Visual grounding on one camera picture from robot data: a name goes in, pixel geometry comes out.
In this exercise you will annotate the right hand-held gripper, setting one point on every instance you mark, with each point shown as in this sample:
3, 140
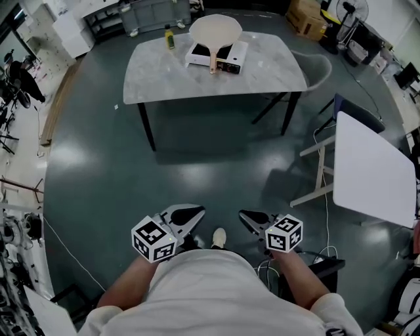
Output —
283, 234

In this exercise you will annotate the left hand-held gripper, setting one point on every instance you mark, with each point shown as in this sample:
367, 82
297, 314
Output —
152, 236

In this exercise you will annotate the person's right forearm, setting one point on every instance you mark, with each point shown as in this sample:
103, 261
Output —
300, 279

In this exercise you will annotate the person's left forearm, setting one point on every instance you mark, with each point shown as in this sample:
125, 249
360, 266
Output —
126, 283

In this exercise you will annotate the person's white shoe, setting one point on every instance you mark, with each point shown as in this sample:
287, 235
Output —
219, 237

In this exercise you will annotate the person's white shirt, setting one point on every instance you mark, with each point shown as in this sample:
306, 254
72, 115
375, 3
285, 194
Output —
210, 295

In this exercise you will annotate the black stool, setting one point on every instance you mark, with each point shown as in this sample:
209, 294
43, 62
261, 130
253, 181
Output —
328, 264

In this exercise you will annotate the white table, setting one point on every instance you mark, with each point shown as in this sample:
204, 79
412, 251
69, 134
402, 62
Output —
370, 170

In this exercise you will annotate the grey marble table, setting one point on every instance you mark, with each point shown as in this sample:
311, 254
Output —
157, 75

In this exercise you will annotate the blue chair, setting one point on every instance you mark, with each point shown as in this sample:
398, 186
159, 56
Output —
357, 111

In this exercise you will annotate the white board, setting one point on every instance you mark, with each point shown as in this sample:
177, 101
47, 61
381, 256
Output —
49, 311

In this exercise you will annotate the red-brown stand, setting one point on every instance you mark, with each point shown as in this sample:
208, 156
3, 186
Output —
23, 187

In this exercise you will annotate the grey shell chair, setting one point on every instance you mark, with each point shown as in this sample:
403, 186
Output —
315, 69

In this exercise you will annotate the wooden planks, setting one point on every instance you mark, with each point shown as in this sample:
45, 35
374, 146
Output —
57, 108

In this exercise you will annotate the yellow bottle with black cap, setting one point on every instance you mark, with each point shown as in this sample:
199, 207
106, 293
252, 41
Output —
169, 39

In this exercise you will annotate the grey bin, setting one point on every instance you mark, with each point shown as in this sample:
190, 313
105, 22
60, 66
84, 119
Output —
357, 52

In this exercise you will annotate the large cardboard box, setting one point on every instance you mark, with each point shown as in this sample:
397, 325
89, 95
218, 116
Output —
306, 28

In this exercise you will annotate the grey cabinet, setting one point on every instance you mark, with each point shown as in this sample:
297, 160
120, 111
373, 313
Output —
154, 16

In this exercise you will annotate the black monitor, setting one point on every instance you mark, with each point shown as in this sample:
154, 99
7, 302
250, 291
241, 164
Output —
408, 75

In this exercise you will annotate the white cabinet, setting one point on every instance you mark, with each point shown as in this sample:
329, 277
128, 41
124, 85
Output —
72, 33

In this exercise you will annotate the small cardboard box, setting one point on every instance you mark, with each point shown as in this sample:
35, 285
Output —
305, 6

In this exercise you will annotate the black standing fan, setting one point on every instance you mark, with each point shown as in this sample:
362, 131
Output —
348, 6

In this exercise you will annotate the black metal frame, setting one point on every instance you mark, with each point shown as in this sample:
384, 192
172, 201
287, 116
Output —
65, 292

